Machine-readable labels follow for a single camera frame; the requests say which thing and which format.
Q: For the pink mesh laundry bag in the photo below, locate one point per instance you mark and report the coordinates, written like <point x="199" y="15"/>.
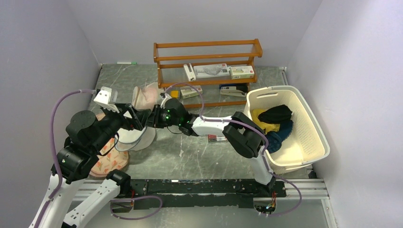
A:
<point x="147" y="97"/>

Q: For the orange wooden shelf rack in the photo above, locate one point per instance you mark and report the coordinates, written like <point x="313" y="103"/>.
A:
<point x="170" y="58"/>

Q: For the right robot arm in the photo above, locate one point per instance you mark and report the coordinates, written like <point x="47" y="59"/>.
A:
<point x="246" y="138"/>

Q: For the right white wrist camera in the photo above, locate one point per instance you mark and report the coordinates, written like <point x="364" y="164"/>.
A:
<point x="165" y="97"/>

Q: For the coloured marker pack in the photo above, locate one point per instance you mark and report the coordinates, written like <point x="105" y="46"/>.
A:
<point x="215" y="138"/>

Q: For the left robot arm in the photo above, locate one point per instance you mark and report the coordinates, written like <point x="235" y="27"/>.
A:
<point x="87" y="136"/>

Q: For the green white marker pen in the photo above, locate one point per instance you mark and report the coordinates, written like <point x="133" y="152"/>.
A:
<point x="126" y="63"/>

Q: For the flat white patterned box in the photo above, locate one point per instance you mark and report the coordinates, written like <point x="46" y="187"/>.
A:
<point x="212" y="70"/>

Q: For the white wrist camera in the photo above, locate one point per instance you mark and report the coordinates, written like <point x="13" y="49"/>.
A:
<point x="165" y="97"/>
<point x="106" y="98"/>

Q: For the black base frame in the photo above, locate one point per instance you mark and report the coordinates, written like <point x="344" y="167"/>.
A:
<point x="168" y="193"/>

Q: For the green white box on shelf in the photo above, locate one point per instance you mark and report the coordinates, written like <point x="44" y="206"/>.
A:
<point x="241" y="72"/>

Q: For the small white box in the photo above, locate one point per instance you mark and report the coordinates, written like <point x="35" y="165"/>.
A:
<point x="190" y="91"/>

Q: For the round white mesh laundry bag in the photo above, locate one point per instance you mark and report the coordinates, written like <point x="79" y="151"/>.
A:
<point x="135" y="140"/>

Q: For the floral pink oval pad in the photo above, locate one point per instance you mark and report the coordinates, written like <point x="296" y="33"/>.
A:
<point x="109" y="160"/>

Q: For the cream plastic laundry basket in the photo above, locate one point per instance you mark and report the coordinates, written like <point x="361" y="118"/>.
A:
<point x="306" y="144"/>

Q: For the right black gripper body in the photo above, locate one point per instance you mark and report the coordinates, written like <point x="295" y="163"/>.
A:
<point x="161" y="118"/>

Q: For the yellow small block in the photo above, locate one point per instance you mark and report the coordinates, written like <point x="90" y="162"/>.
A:
<point x="175" y="94"/>

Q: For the blue white stapler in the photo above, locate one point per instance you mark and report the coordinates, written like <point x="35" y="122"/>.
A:
<point x="239" y="90"/>

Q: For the black garment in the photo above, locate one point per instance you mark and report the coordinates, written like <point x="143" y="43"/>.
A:
<point x="276" y="115"/>

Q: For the yellow bra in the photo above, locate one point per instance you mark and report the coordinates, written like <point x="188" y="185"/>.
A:
<point x="263" y="125"/>

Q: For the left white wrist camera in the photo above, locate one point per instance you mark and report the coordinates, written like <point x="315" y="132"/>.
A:
<point x="106" y="98"/>

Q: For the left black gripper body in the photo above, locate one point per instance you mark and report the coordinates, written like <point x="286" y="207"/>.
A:
<point x="129" y="122"/>

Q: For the dark blue garment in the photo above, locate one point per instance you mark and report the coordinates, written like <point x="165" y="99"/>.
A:
<point x="276" y="139"/>

